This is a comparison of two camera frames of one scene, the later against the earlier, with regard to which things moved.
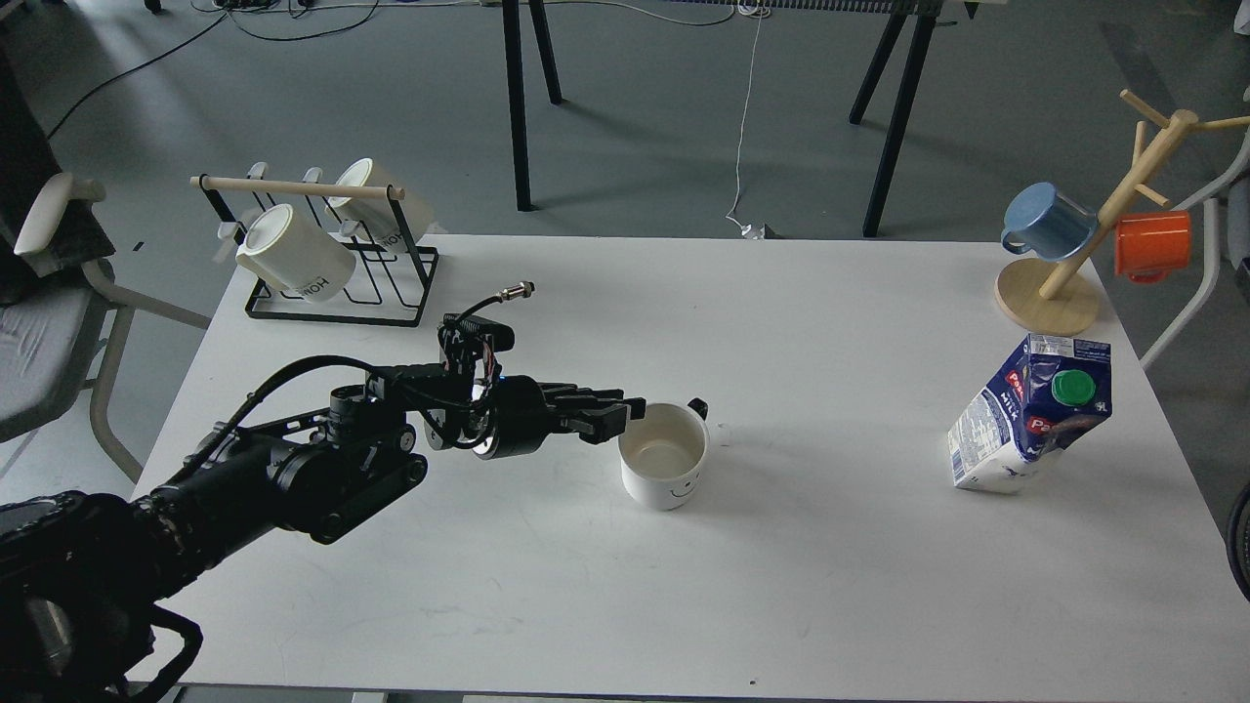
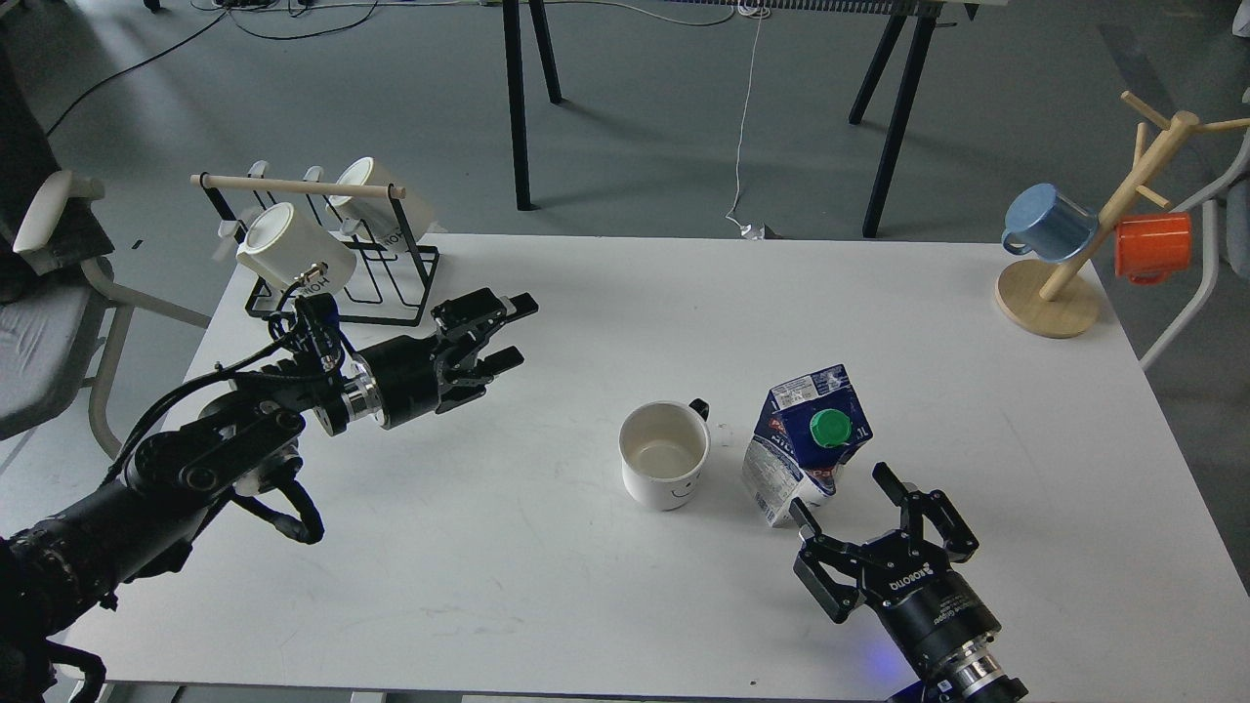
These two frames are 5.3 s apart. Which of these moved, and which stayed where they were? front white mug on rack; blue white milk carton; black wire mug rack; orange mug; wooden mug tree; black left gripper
Moved: black left gripper; blue white milk carton
Stayed: black wire mug rack; orange mug; front white mug on rack; wooden mug tree
